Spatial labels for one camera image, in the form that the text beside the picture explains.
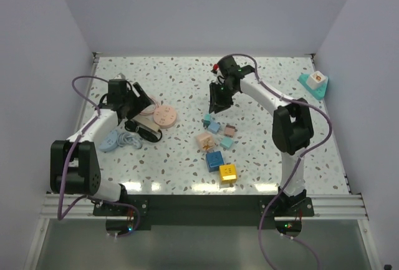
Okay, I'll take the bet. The purple cable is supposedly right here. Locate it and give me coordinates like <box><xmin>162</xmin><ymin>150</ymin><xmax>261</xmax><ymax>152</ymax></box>
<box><xmin>224</xmin><ymin>53</ymin><xmax>333</xmax><ymax>270</ymax></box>
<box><xmin>57</xmin><ymin>75</ymin><xmax>140</xmax><ymax>239</ymax></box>

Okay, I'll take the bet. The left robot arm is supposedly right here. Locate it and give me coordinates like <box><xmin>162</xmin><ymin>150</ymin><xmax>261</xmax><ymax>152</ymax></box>
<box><xmin>50</xmin><ymin>79</ymin><xmax>152</xmax><ymax>215</ymax></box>

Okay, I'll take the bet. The black power cord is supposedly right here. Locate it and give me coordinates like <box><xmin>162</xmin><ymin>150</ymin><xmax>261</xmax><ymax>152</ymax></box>
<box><xmin>124</xmin><ymin>119</ymin><xmax>163</xmax><ymax>143</ymax></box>

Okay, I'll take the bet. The white cube plug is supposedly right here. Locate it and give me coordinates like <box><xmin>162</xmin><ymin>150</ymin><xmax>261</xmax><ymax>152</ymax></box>
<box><xmin>306</xmin><ymin>71</ymin><xmax>328</xmax><ymax>90</ymax></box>

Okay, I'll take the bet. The teal small plug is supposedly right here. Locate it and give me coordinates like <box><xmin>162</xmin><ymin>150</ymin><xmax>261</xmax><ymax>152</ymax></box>
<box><xmin>219</xmin><ymin>137</ymin><xmax>234</xmax><ymax>150</ymax></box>

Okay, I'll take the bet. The pink small plug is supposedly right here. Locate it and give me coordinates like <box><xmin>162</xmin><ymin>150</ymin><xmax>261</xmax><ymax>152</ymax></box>
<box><xmin>224</xmin><ymin>124</ymin><xmax>236</xmax><ymax>138</ymax></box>

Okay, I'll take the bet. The teal triangular socket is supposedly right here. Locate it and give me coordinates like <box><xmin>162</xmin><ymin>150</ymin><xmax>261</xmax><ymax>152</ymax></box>
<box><xmin>298</xmin><ymin>74</ymin><xmax>329</xmax><ymax>100</ymax></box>

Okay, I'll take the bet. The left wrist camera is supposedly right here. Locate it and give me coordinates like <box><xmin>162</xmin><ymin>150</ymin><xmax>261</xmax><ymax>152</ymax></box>
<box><xmin>114</xmin><ymin>73</ymin><xmax>126</xmax><ymax>80</ymax></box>

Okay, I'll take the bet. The blue cube plug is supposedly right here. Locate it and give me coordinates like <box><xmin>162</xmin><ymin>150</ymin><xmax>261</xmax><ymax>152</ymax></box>
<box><xmin>205</xmin><ymin>151</ymin><xmax>224</xmax><ymax>173</ymax></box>

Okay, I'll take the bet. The yellow cube socket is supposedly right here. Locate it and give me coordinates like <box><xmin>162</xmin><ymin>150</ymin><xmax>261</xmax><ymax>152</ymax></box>
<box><xmin>219</xmin><ymin>164</ymin><xmax>238</xmax><ymax>185</ymax></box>

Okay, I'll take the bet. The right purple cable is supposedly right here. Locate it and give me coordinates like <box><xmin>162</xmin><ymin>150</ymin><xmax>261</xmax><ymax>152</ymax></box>
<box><xmin>224</xmin><ymin>53</ymin><xmax>333</xmax><ymax>270</ymax></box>

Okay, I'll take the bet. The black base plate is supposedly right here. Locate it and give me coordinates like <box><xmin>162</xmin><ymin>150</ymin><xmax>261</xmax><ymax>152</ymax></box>
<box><xmin>93</xmin><ymin>195</ymin><xmax>315</xmax><ymax>233</ymax></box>

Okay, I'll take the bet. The light blue cord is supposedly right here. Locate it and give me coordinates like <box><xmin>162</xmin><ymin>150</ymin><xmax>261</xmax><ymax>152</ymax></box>
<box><xmin>117</xmin><ymin>131</ymin><xmax>143</xmax><ymax>150</ymax></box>

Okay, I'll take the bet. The pink round socket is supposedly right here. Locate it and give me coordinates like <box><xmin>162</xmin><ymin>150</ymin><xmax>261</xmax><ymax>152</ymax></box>
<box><xmin>153</xmin><ymin>105</ymin><xmax>177</xmax><ymax>129</ymax></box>

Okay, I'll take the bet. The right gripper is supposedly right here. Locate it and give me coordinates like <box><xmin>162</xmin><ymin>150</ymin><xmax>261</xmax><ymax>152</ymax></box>
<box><xmin>209</xmin><ymin>82</ymin><xmax>238</xmax><ymax>115</ymax></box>

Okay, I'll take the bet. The pink cube plug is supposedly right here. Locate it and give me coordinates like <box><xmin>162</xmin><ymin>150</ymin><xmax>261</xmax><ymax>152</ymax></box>
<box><xmin>195</xmin><ymin>132</ymin><xmax>216</xmax><ymax>152</ymax></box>

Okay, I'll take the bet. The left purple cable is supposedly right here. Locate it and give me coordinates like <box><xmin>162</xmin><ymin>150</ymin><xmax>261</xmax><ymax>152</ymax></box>
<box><xmin>57</xmin><ymin>75</ymin><xmax>140</xmax><ymax>239</ymax></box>

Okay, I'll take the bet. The light blue round socket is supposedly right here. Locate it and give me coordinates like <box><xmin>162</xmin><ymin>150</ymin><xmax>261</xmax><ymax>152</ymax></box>
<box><xmin>98</xmin><ymin>130</ymin><xmax>118</xmax><ymax>153</ymax></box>

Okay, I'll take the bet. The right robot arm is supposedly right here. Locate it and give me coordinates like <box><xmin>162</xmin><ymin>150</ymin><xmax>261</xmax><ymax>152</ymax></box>
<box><xmin>209</xmin><ymin>55</ymin><xmax>314</xmax><ymax>216</ymax></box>

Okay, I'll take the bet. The blue small plug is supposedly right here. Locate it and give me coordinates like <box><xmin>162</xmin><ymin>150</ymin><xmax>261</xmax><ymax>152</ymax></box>
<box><xmin>208</xmin><ymin>122</ymin><xmax>221</xmax><ymax>134</ymax></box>

